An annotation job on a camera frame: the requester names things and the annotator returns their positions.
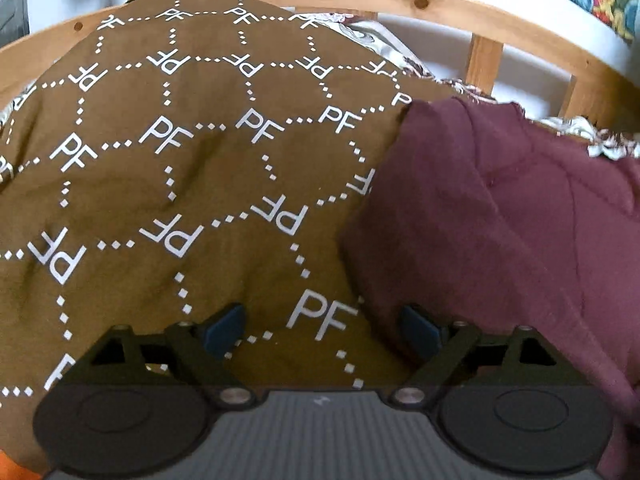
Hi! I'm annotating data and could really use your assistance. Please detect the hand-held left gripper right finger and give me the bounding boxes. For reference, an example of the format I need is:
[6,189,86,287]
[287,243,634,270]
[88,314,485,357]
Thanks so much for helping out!
[388,302,577,409]

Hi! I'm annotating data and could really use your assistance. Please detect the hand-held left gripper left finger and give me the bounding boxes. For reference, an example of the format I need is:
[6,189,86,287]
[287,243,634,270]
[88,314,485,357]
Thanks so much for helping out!
[75,303,257,409]

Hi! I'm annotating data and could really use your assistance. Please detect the maroon sweatshirt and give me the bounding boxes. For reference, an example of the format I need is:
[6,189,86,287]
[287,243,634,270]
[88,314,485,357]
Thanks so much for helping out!
[340,97,640,480]

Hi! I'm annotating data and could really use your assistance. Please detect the brown letter-print blanket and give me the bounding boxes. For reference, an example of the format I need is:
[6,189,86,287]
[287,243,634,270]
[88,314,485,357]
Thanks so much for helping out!
[0,0,453,477]

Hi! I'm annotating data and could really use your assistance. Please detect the orange cloth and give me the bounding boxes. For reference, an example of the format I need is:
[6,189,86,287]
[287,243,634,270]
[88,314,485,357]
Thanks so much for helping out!
[0,451,52,480]

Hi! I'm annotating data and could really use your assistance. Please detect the white brown floral bedsheet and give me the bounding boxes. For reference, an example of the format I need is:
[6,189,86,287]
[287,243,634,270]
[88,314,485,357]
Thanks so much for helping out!
[0,10,640,162]

